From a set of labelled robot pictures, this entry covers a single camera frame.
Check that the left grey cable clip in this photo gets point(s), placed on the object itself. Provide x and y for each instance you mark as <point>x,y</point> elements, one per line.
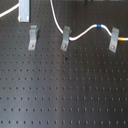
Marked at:
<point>33,37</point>

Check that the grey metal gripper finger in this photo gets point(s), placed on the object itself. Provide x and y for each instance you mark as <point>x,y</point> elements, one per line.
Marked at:
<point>24,11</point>

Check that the grey cable clip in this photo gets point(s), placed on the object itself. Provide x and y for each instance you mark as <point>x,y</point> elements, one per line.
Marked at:
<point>33,37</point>
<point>66,35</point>
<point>114,39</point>

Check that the middle grey cable clip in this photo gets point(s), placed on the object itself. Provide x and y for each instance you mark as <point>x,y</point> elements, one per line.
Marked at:
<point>66,35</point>

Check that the right grey cable clip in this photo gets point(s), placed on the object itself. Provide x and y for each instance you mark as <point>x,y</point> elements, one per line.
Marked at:
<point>114,39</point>

